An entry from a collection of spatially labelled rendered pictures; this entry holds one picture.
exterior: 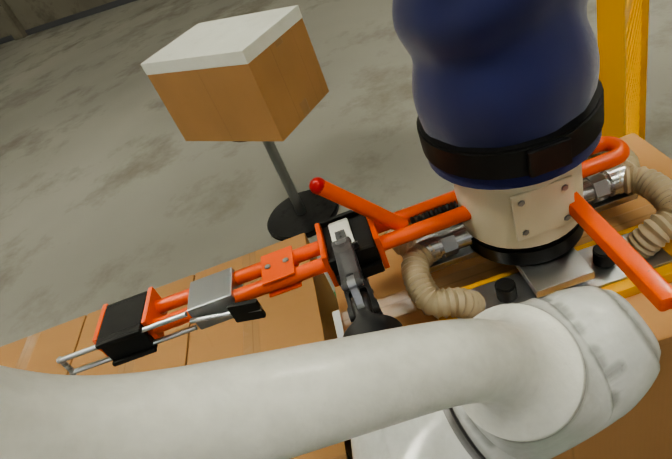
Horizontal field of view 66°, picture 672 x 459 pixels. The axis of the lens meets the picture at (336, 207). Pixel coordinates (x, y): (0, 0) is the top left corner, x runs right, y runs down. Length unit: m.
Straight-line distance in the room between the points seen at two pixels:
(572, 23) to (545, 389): 0.36
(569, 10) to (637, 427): 0.59
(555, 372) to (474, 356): 0.09
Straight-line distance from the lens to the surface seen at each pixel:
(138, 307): 0.82
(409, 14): 0.58
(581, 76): 0.62
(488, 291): 0.77
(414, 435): 0.48
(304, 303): 1.48
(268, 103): 2.06
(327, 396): 0.29
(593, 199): 0.84
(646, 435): 0.94
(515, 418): 0.42
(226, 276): 0.78
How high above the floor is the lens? 1.55
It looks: 35 degrees down
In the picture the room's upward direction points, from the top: 23 degrees counter-clockwise
